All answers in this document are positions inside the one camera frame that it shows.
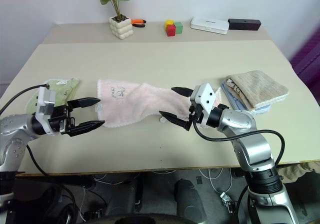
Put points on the white bubble plant pot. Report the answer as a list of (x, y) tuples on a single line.
[(121, 29)]

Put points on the green towel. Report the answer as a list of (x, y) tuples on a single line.
[(62, 86)]

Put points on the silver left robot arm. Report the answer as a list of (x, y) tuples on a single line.
[(15, 126)]

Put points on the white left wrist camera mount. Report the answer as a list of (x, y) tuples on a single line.
[(41, 114)]

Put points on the black rectangular box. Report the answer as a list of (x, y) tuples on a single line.
[(245, 24)]

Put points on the black rounded shape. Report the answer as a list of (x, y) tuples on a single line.
[(188, 201)]

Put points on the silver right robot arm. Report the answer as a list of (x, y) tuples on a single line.
[(255, 149)]

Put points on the yellow cube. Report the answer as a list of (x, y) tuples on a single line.
[(168, 22)]

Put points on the beige folded towel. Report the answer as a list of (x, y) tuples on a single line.
[(260, 86)]

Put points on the green cube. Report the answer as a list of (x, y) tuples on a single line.
[(179, 28)]

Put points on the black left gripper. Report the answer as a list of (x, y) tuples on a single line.
[(60, 120)]

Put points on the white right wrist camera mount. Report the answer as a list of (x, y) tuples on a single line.
[(206, 96)]

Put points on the pink towel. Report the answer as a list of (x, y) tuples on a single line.
[(130, 101)]

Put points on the white flat box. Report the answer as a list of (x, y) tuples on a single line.
[(208, 25)]

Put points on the crumpled beige cloth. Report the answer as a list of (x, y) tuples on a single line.
[(297, 172)]

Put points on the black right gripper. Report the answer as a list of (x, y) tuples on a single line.
[(196, 112)]

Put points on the red cube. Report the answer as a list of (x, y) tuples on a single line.
[(171, 31)]

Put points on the purple fabric object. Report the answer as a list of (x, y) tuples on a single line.
[(308, 56)]

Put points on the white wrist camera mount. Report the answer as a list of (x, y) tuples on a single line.
[(41, 114), (206, 96)]

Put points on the blue folded towel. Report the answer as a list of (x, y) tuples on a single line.
[(231, 99)]

